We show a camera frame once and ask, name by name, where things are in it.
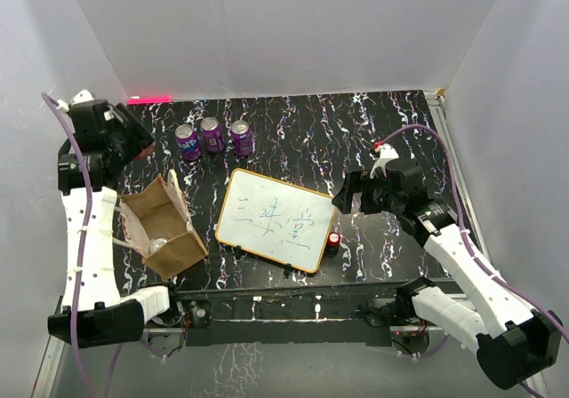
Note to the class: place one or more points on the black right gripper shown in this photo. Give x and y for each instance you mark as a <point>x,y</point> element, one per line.
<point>357,181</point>

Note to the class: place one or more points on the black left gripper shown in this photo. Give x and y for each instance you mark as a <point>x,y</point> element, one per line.
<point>139,137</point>

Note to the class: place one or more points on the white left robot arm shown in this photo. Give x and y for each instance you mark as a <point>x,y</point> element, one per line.
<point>92,311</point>

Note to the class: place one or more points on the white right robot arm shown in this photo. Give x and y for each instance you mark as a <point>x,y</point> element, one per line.
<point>511,339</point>

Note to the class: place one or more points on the brown canvas bag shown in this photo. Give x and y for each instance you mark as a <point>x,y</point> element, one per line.
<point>161,209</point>

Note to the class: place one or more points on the red light strip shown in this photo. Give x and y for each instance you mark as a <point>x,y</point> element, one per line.
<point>148,100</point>

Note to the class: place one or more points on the yellow framed whiteboard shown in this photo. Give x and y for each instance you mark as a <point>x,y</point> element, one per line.
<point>275,220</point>

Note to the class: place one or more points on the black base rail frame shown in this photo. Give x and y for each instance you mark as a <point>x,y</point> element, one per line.
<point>340,313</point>

